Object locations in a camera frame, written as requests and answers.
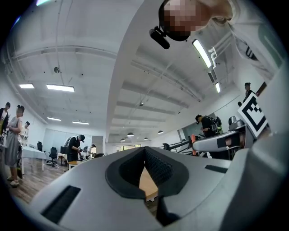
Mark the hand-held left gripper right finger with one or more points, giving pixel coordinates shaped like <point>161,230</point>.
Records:
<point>198,180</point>

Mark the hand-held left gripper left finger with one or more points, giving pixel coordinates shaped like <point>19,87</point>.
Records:
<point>90,180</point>

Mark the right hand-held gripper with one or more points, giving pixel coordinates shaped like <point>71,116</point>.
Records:
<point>253,112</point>

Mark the small wooden table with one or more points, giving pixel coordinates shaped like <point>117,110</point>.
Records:
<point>73,163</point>

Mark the black metal railing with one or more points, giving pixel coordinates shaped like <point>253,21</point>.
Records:
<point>178,145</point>

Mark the long ceiling light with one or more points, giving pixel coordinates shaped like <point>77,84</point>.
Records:
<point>54,119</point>
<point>201,53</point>
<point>60,88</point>
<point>217,87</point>
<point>80,123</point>
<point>26,86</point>

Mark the white table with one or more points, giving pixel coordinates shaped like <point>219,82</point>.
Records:
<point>31,152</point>

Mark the round ceiling fixture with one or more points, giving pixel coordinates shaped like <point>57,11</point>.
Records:
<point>57,70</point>

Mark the person's white printed t-shirt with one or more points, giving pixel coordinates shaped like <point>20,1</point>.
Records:
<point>248,27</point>

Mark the person's head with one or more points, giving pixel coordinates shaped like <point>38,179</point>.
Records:
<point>180,18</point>

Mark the black head-mounted camera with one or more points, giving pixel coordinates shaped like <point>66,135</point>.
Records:
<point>159,37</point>

